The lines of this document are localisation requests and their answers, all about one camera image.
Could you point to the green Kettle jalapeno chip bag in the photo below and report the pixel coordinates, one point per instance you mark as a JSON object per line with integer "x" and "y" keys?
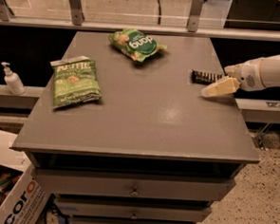
{"x": 75, "y": 81}

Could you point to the white hand sanitizer pump bottle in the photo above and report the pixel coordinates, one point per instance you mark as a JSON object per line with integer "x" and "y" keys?
{"x": 13, "y": 80}

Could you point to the grey drawer cabinet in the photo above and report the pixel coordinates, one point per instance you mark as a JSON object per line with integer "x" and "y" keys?
{"x": 151, "y": 120}

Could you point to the green popcorn snack bag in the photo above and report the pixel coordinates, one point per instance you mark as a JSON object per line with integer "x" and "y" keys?
{"x": 135, "y": 44}

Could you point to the white cardboard box orange lettering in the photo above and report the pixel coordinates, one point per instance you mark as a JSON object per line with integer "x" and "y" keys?
{"x": 22, "y": 199}

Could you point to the middle grey drawer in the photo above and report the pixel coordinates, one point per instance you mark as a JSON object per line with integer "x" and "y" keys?
{"x": 132, "y": 210}

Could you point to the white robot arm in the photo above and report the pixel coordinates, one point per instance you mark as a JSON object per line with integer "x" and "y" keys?
{"x": 269, "y": 72}

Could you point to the dark rxbar chocolate bar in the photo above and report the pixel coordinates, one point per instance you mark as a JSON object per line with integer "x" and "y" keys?
{"x": 201, "y": 77}

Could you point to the top grey drawer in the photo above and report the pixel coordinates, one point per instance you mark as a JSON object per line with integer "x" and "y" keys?
{"x": 138, "y": 185}

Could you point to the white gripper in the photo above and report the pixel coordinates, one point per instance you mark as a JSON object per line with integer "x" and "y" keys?
{"x": 248, "y": 75}

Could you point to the grey metal railing frame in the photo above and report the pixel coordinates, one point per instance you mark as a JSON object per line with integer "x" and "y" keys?
{"x": 232, "y": 19}

